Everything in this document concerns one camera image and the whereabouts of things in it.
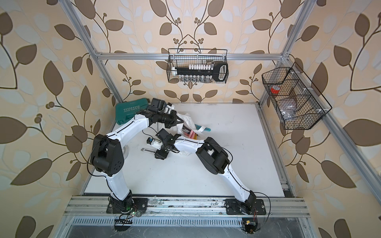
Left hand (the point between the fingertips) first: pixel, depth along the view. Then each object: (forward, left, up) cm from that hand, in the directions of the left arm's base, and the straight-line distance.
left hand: (182, 118), depth 85 cm
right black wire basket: (+1, -60, +14) cm, 62 cm away
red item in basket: (+15, -55, +10) cm, 58 cm away
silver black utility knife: (-10, +22, -20) cm, 31 cm away
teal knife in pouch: (+5, -10, -15) cm, 19 cm away
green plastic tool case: (+21, +45, -17) cm, 53 cm away
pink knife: (-1, -5, -15) cm, 16 cm away
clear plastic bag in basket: (-3, -54, +13) cm, 56 cm away
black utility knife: (+3, -2, -15) cm, 15 cm away
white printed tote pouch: (0, -3, -4) cm, 6 cm away
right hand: (-11, +15, -21) cm, 28 cm away
